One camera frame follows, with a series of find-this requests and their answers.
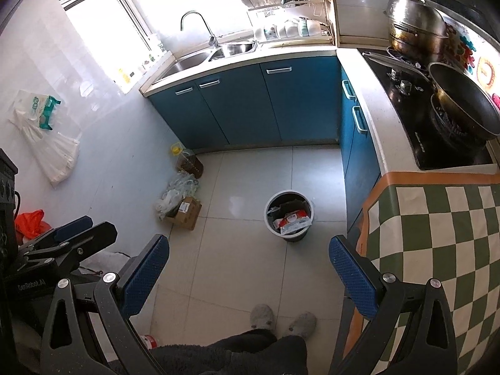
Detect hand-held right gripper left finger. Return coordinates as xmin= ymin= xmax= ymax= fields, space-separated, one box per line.
xmin=39 ymin=233 xmax=170 ymax=375

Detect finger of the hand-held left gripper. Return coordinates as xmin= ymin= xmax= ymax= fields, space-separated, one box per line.
xmin=17 ymin=216 xmax=94 ymax=251
xmin=16 ymin=221 xmax=118 ymax=270

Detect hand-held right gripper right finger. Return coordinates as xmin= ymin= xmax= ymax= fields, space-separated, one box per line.
xmin=328 ymin=235 xmax=458 ymax=375

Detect red white packet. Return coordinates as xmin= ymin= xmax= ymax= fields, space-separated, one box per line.
xmin=273 ymin=211 xmax=312 ymax=236

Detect white round trash bin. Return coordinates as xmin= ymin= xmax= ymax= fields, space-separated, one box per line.
xmin=265 ymin=190 xmax=314 ymax=243

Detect red plastic bag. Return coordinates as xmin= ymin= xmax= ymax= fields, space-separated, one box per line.
xmin=15 ymin=210 xmax=52 ymax=239

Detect hanging white plastic bag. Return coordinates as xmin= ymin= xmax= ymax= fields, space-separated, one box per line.
xmin=8 ymin=90 xmax=81 ymax=187

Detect grey slipper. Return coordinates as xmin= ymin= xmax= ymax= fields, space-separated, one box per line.
xmin=249 ymin=304 xmax=275 ymax=329
xmin=288 ymin=312 xmax=317 ymax=338

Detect small cardboard box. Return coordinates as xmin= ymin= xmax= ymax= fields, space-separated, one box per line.
xmin=164 ymin=196 xmax=203 ymax=231

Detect green white checkered tablecloth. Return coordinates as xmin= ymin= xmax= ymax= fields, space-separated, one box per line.
xmin=346 ymin=172 xmax=500 ymax=375

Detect clear crumpled plastic bags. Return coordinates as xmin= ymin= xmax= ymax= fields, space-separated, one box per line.
xmin=155 ymin=172 xmax=201 ymax=221

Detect green white tissue pack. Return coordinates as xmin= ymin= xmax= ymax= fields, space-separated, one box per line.
xmin=29 ymin=94 xmax=62 ymax=130

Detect blue stove-side cabinet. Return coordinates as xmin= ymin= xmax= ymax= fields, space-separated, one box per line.
xmin=339 ymin=64 xmax=381 ymax=229

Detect brown oil bottle yellow cap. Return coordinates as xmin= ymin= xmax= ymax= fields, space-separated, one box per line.
xmin=170 ymin=142 xmax=204 ymax=178

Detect person's dark pants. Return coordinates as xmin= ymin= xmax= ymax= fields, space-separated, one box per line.
xmin=150 ymin=328 xmax=309 ymax=375

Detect black gas stove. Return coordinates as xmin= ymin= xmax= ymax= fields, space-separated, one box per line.
xmin=361 ymin=49 xmax=493 ymax=171

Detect steel double sink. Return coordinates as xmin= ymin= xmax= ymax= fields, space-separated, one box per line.
xmin=160 ymin=41 xmax=258 ymax=79

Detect blue sink cabinet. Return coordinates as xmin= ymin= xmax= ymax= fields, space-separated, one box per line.
xmin=146 ymin=55 xmax=340 ymax=151

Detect kitchen window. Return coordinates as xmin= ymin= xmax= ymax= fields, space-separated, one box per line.
xmin=49 ymin=0 xmax=157 ymax=94

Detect white bottle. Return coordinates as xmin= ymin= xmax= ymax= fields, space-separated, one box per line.
xmin=146 ymin=33 xmax=165 ymax=53

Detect black wok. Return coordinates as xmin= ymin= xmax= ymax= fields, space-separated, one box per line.
xmin=427 ymin=62 xmax=500 ymax=141

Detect glass pot lid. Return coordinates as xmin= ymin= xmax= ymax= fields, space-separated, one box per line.
xmin=362 ymin=50 xmax=432 ymax=81

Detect steel faucet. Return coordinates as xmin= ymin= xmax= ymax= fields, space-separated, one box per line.
xmin=180 ymin=11 xmax=219 ymax=49

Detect row of white bowls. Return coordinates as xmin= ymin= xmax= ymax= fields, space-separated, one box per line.
xmin=263 ymin=17 xmax=325 ymax=40

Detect steel steamer pot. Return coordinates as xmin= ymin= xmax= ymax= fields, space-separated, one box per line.
xmin=383 ymin=0 xmax=450 ymax=65

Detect wooden cutting board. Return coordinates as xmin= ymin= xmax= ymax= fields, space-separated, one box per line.
xmin=320 ymin=0 xmax=340 ymax=45

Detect steel dish rack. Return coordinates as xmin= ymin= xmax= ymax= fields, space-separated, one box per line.
xmin=236 ymin=0 xmax=333 ymax=43

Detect colourful printed wall sticker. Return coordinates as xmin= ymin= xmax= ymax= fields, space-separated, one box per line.
xmin=445 ymin=21 xmax=500 ymax=110

